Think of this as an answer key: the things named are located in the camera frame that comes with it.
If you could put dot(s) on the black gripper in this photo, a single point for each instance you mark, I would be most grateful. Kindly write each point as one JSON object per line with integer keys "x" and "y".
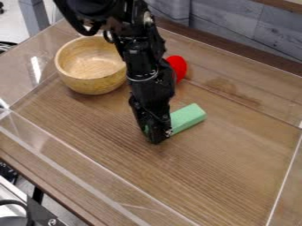
{"x": 151, "y": 89}

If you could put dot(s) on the green rectangular block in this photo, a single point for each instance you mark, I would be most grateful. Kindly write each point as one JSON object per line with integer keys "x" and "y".
{"x": 183, "y": 118}

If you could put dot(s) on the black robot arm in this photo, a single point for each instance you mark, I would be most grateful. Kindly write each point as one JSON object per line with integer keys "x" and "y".
{"x": 127, "y": 25}

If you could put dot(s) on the light wooden bowl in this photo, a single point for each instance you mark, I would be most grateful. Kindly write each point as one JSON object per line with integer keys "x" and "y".
{"x": 89, "y": 66}

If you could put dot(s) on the red knitted toy fruit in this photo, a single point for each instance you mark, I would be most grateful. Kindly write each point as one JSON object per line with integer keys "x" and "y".
{"x": 176, "y": 68}

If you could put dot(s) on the clear acrylic tray enclosure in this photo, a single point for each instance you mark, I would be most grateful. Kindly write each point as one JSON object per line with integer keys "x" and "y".
{"x": 227, "y": 173}

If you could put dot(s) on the grey table leg post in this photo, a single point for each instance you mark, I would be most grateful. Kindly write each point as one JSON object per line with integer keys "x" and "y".
{"x": 35, "y": 15}

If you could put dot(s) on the black metal bracket lower left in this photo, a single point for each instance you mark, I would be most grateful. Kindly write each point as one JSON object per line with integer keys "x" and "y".
{"x": 41, "y": 216}

